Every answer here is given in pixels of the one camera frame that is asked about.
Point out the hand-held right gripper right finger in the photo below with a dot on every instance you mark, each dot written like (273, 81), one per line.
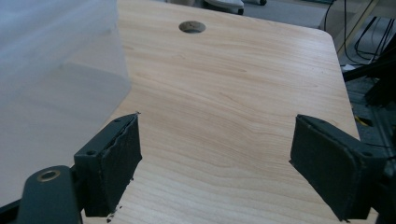
(333, 168)

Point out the yellow black floor tape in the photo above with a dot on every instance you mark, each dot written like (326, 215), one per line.
(363, 120)

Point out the white chair base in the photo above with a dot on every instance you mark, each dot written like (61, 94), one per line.
(225, 5)

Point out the black metal stand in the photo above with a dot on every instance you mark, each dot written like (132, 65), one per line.
(378, 81)

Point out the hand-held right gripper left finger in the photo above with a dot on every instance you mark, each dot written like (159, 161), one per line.
(109, 168)

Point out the clear plastic storage box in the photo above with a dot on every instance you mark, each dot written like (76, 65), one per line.
(46, 77)

